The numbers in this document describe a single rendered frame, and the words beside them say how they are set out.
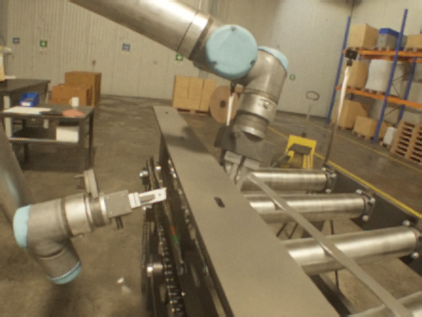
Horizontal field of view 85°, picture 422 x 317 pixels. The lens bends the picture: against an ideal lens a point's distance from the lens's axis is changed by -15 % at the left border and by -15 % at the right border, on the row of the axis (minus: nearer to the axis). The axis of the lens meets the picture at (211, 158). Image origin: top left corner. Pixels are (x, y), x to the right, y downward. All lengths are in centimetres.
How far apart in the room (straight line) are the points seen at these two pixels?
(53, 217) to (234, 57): 47
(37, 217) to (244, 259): 45
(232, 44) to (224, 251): 32
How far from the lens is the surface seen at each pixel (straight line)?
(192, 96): 795
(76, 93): 608
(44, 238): 63
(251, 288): 25
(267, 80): 62
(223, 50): 46
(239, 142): 60
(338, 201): 123
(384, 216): 136
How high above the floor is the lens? 134
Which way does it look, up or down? 18 degrees down
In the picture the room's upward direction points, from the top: 9 degrees clockwise
